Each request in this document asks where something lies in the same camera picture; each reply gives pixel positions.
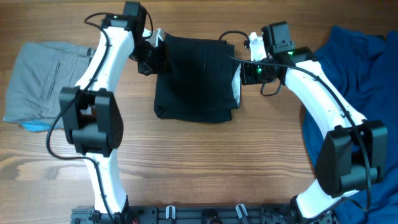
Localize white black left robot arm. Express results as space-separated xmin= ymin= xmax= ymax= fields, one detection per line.
xmin=55 ymin=11 xmax=168 ymax=223

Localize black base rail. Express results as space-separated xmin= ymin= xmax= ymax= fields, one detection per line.
xmin=70 ymin=203 xmax=336 ymax=224

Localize black shorts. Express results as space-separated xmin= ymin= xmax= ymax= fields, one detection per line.
xmin=154 ymin=34 xmax=239 ymax=123

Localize blue shirt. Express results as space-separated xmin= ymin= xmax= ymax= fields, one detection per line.
xmin=315 ymin=26 xmax=397 ymax=223

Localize folded light blue cloth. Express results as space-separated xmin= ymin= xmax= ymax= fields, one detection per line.
xmin=19 ymin=120 xmax=51 ymax=133

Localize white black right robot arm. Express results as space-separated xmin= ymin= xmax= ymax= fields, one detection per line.
xmin=241 ymin=31 xmax=387 ymax=223

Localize folded grey shorts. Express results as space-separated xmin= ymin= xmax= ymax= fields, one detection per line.
xmin=4 ymin=42 xmax=95 ymax=124

